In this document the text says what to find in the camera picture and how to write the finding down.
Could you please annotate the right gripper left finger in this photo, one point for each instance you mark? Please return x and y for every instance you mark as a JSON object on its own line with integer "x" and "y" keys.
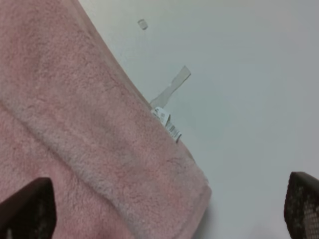
{"x": 29, "y": 213}

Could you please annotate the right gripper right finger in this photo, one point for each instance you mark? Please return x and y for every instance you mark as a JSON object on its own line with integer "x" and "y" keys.
{"x": 301, "y": 208}

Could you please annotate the small clear tape piece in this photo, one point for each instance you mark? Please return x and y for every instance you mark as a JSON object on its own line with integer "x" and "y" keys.
{"x": 142, "y": 24}

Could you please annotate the clear tape strip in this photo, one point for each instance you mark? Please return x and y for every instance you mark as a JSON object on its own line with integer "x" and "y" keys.
{"x": 162, "y": 99}

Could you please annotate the pink fluffy towel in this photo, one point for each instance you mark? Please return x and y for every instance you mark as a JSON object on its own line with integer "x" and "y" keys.
{"x": 69, "y": 112}

